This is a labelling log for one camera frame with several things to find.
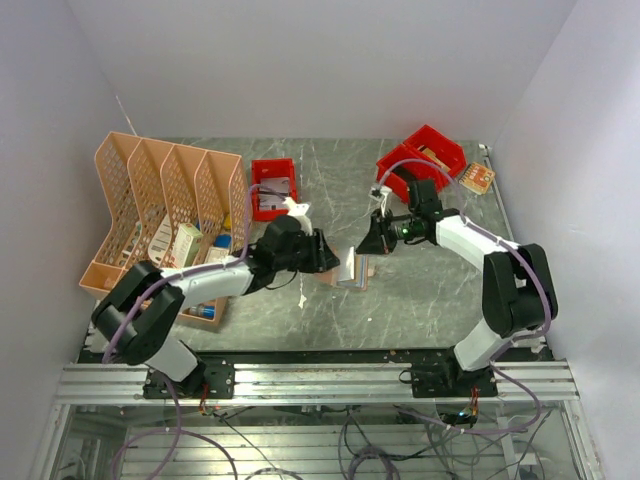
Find green white carton box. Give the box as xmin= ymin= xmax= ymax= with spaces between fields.
xmin=170 ymin=223 xmax=203 ymax=268

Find yellow blue toy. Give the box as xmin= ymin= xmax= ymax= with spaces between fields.
xmin=213 ymin=214 xmax=233 ymax=251

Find red bin front pair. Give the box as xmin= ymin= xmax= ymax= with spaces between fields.
xmin=376 ymin=145 xmax=446 ymax=204

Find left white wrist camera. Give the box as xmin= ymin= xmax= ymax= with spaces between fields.
xmin=282 ymin=197 xmax=313 ymax=236

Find brown item in bin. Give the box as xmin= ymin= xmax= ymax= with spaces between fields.
xmin=418 ymin=145 xmax=449 ymax=172

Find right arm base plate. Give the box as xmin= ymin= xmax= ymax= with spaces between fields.
xmin=398 ymin=363 xmax=498 ymax=399

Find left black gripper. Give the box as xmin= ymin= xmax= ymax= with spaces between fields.
xmin=275 ymin=228 xmax=341 ymax=273

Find red bin pair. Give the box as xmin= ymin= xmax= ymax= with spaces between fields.
xmin=404 ymin=125 xmax=467 ymax=178
xmin=376 ymin=145 xmax=446 ymax=204

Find white credit card stack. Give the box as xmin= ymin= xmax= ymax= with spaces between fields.
xmin=258 ymin=177 xmax=290 ymax=212

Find brown leather card holder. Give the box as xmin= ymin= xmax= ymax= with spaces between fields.
xmin=317 ymin=254 xmax=375 ymax=291

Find loose floor cables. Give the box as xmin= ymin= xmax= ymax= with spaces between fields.
xmin=199 ymin=399 xmax=551 ymax=480

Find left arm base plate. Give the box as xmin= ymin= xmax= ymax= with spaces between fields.
xmin=143 ymin=359 xmax=236 ymax=400

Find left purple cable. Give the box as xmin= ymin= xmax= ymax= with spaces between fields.
xmin=102 ymin=183 xmax=286 ymax=480

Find peach file organizer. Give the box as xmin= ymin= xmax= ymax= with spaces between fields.
xmin=79 ymin=132 xmax=251 ymax=300

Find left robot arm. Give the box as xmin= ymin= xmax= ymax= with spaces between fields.
xmin=91 ymin=215 xmax=340 ymax=397

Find orange spiral notepad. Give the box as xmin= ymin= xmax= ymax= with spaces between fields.
xmin=459 ymin=162 xmax=496 ymax=195

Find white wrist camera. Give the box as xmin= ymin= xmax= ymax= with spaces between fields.
xmin=282 ymin=197 xmax=313 ymax=236
xmin=369 ymin=184 xmax=392 ymax=216

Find blue capped bottle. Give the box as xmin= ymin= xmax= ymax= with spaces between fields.
xmin=188 ymin=304 xmax=216 ymax=320

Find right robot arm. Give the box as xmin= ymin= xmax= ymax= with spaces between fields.
xmin=356 ymin=180 xmax=558 ymax=398

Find red bin rear pair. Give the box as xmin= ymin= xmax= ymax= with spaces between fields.
xmin=404 ymin=125 xmax=467 ymax=178

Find aluminium rail frame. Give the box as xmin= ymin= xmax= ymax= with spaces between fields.
xmin=54 ymin=361 xmax=580 ymax=406

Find magnetic stripe card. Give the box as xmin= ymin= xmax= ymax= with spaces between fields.
xmin=337 ymin=246 xmax=357 ymax=284

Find white ruler card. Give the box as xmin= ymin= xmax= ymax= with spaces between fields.
xmin=147 ymin=214 xmax=171 ymax=265

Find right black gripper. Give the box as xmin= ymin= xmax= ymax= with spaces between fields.
xmin=355 ymin=207 xmax=419 ymax=255

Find red bin with cards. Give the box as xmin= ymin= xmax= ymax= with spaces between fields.
xmin=251 ymin=158 xmax=298 ymax=222

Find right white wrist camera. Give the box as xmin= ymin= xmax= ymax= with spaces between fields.
xmin=369 ymin=184 xmax=392 ymax=216

